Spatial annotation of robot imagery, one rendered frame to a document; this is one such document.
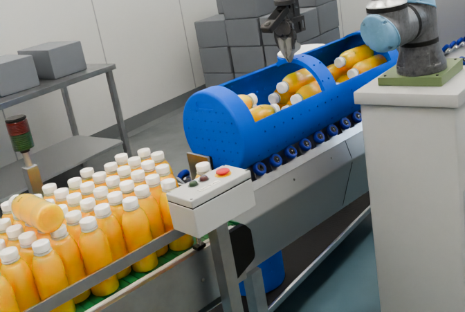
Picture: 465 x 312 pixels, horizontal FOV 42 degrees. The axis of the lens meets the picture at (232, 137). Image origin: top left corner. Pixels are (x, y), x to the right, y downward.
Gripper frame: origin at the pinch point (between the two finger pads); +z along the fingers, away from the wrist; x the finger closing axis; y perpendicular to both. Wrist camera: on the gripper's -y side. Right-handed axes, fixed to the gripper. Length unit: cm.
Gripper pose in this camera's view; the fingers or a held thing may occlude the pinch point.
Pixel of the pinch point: (288, 59)
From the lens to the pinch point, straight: 209.5
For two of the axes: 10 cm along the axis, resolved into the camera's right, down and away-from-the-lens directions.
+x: -6.8, -1.2, 7.2
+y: 7.1, -3.3, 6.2
